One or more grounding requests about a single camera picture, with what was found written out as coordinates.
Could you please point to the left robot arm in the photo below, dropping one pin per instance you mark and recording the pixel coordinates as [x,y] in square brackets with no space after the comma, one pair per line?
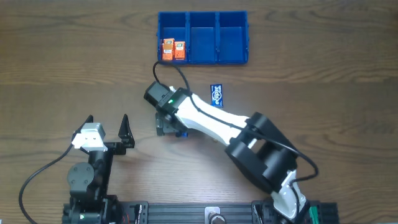
[81,177]

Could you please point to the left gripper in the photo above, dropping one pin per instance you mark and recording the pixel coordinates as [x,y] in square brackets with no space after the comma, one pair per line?
[115,148]

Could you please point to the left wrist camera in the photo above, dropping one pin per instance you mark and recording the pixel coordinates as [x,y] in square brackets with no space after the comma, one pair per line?
[88,137]

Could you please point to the mounting rail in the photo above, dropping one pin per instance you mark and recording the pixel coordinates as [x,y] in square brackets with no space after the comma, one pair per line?
[180,213]

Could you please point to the blue tray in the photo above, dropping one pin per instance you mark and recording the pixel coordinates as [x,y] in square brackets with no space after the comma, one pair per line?
[202,40]

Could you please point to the blue candy pack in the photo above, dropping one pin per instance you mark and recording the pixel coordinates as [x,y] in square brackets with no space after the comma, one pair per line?
[216,96]
[183,134]

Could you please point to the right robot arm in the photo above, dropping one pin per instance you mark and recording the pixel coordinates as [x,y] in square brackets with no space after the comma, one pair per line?
[211,121]

